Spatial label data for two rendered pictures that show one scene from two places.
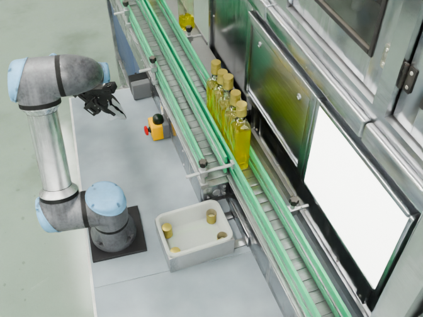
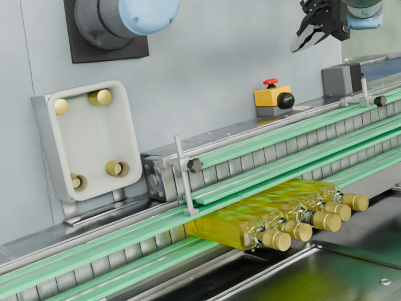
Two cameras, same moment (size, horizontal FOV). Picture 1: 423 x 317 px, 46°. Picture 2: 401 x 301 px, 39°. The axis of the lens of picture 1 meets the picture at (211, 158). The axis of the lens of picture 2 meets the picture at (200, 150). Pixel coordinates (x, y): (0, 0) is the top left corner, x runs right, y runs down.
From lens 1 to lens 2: 53 cm
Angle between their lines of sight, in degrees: 7
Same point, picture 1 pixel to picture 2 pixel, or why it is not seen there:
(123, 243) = (85, 25)
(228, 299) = not seen: outside the picture
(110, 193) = (156, 8)
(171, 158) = (222, 115)
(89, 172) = not seen: outside the picture
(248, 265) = (29, 220)
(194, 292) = not seen: outside the picture
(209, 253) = (52, 160)
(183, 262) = (42, 117)
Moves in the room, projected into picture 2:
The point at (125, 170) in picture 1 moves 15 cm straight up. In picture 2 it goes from (210, 43) to (249, 37)
